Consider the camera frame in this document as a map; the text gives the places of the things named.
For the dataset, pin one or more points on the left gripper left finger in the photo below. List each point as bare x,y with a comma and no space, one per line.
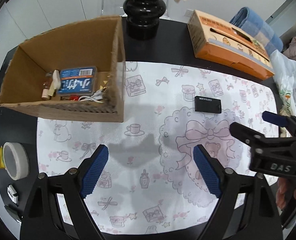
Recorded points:
91,169

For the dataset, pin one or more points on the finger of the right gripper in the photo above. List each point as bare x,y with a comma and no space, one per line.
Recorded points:
249,137
275,119

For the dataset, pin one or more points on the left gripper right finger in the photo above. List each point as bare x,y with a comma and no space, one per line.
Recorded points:
212,171

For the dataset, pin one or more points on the red patterned snack packet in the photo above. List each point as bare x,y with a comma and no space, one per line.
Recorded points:
74,98

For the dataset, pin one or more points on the beige nail file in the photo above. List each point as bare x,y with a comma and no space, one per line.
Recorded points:
55,84

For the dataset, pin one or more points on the person's right hand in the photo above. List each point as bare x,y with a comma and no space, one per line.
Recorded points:
285,187

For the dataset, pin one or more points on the white plastic bag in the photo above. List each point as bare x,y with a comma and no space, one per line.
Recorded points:
285,79

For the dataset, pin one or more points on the white pink patterned mat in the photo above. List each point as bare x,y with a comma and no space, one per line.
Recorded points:
151,183

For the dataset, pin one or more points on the small black card box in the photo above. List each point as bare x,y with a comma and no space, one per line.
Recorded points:
207,105

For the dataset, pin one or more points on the white tape roll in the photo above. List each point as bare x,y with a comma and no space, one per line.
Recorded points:
15,160

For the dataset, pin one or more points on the small white black device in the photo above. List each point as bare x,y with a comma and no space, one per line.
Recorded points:
13,194

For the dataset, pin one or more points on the blue tissue pack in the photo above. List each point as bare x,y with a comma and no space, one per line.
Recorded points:
78,81

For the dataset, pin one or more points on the small amber bottle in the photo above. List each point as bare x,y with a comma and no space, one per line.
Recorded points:
46,92

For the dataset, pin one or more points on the orange cling film box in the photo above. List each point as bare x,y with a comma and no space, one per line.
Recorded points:
216,40

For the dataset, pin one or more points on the blue checkered towel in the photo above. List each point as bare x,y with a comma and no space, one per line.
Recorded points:
250,22

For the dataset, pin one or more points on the brown cardboard box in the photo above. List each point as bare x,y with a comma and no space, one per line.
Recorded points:
93,43

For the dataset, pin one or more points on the black ribbed vase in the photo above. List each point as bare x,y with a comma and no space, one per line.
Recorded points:
143,17

